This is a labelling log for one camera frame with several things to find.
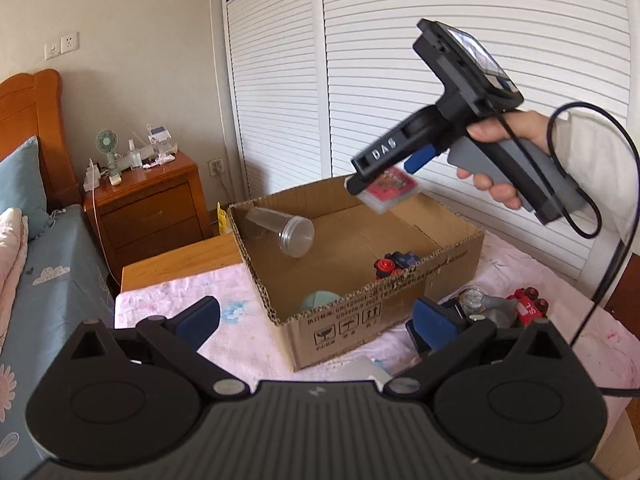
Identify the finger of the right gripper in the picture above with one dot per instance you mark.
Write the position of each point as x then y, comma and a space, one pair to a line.
356, 183
420, 158

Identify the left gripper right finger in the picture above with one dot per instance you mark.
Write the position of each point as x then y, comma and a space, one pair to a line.
453, 341

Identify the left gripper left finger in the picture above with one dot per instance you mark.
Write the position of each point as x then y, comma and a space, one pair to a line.
173, 344

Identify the red refill box clear case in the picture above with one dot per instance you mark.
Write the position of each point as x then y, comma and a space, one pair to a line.
393, 186

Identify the clear plastic cup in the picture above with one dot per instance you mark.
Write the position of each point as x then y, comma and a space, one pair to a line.
295, 234

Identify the black toy train block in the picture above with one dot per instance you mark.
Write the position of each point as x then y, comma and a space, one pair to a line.
394, 263

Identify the pale green round object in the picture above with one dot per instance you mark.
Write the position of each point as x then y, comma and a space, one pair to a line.
318, 299

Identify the white sleeved right forearm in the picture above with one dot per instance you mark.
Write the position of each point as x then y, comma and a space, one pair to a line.
598, 158

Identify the person's right hand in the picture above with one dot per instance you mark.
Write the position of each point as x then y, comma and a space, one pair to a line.
531, 126

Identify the grey rubber cat toy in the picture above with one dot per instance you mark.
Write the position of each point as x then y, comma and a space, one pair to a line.
499, 310

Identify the white plastic square container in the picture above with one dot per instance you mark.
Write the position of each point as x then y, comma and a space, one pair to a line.
362, 368

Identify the red toy train car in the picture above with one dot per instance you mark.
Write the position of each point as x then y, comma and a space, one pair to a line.
529, 306

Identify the brown cardboard box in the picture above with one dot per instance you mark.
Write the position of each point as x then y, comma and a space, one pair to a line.
348, 238

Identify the blue bed sheet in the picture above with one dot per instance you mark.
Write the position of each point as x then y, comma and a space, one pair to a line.
64, 281

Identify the wooden nightstand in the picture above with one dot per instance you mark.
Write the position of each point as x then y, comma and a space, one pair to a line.
151, 212

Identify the white louvered wardrobe door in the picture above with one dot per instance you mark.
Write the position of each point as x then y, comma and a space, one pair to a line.
313, 82

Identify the small clear spray bottle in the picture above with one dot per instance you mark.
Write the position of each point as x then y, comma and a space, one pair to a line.
134, 155

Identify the pink folded quilt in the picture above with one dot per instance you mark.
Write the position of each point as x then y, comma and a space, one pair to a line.
14, 247

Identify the white phone stand gadget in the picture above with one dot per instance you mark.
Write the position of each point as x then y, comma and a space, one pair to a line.
165, 148

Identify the small green desk fan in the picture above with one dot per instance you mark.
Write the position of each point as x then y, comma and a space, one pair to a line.
106, 143

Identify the large blue pillow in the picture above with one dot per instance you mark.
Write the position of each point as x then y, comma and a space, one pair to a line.
22, 186

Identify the orange wooden headboard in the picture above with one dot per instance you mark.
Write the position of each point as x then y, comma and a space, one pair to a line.
31, 106

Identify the white wall socket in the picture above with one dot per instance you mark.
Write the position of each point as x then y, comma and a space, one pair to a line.
215, 167

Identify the white charger with cable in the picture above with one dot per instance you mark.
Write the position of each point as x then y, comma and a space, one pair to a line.
92, 177

